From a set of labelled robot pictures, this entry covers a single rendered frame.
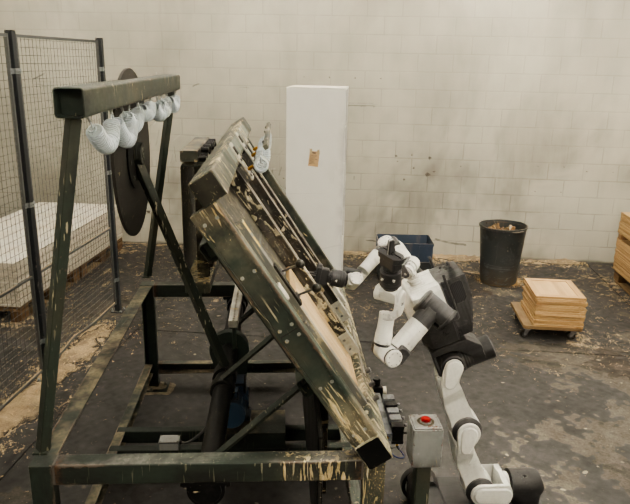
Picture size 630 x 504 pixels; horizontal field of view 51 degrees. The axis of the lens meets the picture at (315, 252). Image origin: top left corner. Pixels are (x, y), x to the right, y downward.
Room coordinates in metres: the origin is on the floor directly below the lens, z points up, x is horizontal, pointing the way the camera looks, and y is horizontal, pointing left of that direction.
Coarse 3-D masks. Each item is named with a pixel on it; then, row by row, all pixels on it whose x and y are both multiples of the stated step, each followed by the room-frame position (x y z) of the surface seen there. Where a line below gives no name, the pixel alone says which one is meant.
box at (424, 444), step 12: (408, 420) 2.35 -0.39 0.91; (420, 420) 2.32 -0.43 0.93; (408, 432) 2.34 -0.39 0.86; (420, 432) 2.25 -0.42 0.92; (432, 432) 2.25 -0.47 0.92; (408, 444) 2.32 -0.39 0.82; (420, 444) 2.25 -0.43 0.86; (432, 444) 2.25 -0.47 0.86; (408, 456) 2.31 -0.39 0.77; (420, 456) 2.25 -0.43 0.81; (432, 456) 2.25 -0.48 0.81
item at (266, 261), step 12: (240, 228) 2.46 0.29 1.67; (252, 240) 2.46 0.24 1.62; (264, 252) 2.49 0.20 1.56; (264, 264) 2.46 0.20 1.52; (276, 276) 2.47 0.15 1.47; (288, 300) 2.47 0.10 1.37; (300, 312) 2.47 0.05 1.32; (312, 324) 2.48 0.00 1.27; (324, 348) 2.48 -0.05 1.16; (336, 360) 2.48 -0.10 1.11; (348, 384) 2.48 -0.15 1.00; (360, 396) 2.49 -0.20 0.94
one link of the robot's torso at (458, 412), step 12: (456, 360) 2.74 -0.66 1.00; (444, 372) 2.73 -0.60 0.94; (456, 372) 2.72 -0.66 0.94; (444, 384) 2.73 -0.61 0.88; (456, 384) 2.73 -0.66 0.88; (444, 396) 2.73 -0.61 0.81; (456, 396) 2.75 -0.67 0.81; (444, 408) 2.85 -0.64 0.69; (456, 408) 2.76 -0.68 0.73; (468, 408) 2.77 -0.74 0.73; (456, 420) 2.76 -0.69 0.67; (468, 420) 2.75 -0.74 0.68; (456, 432) 2.74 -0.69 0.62
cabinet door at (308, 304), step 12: (288, 276) 2.81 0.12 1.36; (300, 288) 2.88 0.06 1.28; (312, 300) 2.96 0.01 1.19; (312, 312) 2.78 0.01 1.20; (324, 324) 2.87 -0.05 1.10; (324, 336) 2.69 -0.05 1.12; (336, 336) 2.96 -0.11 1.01; (336, 348) 2.77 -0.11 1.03; (348, 360) 2.85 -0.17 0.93; (348, 372) 2.68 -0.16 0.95
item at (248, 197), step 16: (240, 160) 2.92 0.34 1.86; (240, 176) 2.94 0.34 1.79; (240, 192) 2.94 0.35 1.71; (256, 208) 2.95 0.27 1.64; (272, 224) 2.95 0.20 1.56; (272, 240) 2.95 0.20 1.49; (288, 256) 2.96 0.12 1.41; (304, 272) 2.96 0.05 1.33; (304, 288) 2.96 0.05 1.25; (320, 304) 2.97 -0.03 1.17; (336, 320) 2.97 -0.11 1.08; (352, 352) 2.97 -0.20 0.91
